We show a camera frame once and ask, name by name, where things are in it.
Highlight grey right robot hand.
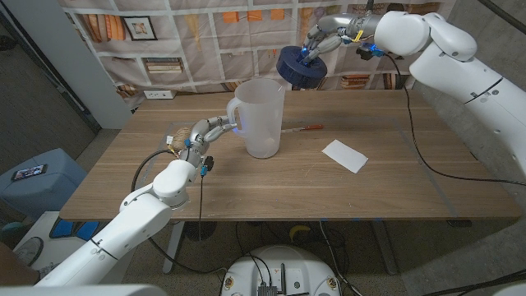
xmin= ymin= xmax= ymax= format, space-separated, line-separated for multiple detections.
xmin=302 ymin=12 xmax=366 ymax=65

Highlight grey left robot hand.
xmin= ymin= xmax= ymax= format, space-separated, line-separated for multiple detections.
xmin=188 ymin=115 xmax=238 ymax=156

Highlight dark blue pitcher lid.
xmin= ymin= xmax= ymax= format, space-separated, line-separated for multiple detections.
xmin=275 ymin=45 xmax=329 ymax=90

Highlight translucent plastic pitcher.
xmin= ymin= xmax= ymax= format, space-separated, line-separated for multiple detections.
xmin=226 ymin=77 xmax=287 ymax=160

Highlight white left shoulder cover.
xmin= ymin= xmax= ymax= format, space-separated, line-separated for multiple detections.
xmin=0 ymin=284 xmax=168 ymax=296

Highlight white right shoulder cover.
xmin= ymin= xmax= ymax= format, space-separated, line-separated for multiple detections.
xmin=492 ymin=283 xmax=526 ymax=296

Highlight brown twine ball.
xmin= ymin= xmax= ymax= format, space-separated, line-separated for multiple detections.
xmin=170 ymin=126 xmax=193 ymax=151

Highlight printed bookshelf backdrop cloth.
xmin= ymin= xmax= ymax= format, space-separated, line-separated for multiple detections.
xmin=59 ymin=0 xmax=457 ymax=110

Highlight black round floor object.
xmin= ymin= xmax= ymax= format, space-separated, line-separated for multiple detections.
xmin=183 ymin=221 xmax=218 ymax=243

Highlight white table leg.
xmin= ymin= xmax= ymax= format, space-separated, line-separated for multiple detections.
xmin=162 ymin=221 xmax=186 ymax=275

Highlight white paper sheet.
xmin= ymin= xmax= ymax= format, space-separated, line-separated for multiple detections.
xmin=321 ymin=139 xmax=369 ymax=174

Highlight yellow object under table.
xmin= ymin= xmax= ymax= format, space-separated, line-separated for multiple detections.
xmin=288 ymin=224 xmax=312 ymax=243

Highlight white robot torso base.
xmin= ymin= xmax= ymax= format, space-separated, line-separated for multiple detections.
xmin=220 ymin=245 xmax=341 ymax=296

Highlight blue storage box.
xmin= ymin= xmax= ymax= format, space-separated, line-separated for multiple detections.
xmin=0 ymin=148 xmax=77 ymax=219

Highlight black smartphone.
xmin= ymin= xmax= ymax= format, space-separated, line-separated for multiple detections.
xmin=11 ymin=164 xmax=49 ymax=183

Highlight grey sneaker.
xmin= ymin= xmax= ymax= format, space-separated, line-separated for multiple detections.
xmin=14 ymin=236 xmax=44 ymax=266

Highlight grey table leg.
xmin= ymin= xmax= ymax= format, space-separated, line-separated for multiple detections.
xmin=371 ymin=220 xmax=399 ymax=275

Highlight white wall power outlet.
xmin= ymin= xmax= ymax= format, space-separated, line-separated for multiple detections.
xmin=143 ymin=90 xmax=178 ymax=100

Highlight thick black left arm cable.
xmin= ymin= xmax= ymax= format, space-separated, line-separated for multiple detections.
xmin=130 ymin=148 xmax=228 ymax=275

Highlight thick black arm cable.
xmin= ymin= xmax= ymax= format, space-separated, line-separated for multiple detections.
xmin=130 ymin=148 xmax=228 ymax=275
xmin=364 ymin=0 xmax=526 ymax=24

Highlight thin black left wrist cable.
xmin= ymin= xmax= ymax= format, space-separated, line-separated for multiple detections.
xmin=198 ymin=172 xmax=205 ymax=243

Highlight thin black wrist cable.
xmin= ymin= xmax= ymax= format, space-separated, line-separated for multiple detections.
xmin=198 ymin=172 xmax=205 ymax=243
xmin=384 ymin=53 xmax=526 ymax=187

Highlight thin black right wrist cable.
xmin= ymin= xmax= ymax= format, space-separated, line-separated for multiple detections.
xmin=384 ymin=53 xmax=526 ymax=187

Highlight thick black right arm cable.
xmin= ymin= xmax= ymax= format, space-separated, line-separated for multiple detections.
xmin=364 ymin=0 xmax=526 ymax=24

